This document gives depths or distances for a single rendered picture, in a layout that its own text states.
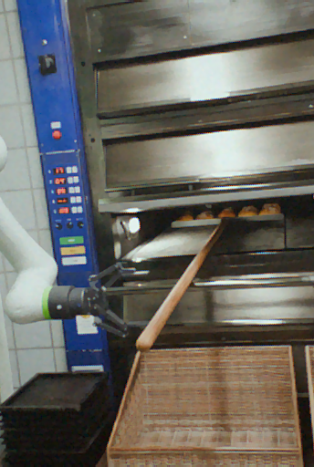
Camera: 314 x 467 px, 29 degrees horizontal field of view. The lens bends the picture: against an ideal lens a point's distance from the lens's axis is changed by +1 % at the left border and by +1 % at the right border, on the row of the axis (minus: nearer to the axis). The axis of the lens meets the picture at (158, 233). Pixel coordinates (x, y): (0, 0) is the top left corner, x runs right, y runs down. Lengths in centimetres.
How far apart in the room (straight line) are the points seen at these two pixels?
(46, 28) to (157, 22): 38
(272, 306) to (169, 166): 61
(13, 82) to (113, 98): 38
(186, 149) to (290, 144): 35
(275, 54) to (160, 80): 39
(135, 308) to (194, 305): 22
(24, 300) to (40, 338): 73
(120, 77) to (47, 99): 27
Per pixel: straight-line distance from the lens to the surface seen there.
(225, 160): 206
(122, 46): 216
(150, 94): 210
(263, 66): 207
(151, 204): 196
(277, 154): 205
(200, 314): 215
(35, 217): 226
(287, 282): 173
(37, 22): 222
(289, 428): 219
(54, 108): 218
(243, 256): 210
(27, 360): 242
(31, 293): 165
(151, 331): 124
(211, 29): 211
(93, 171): 217
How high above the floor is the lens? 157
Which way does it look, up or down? 8 degrees down
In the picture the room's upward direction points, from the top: 6 degrees counter-clockwise
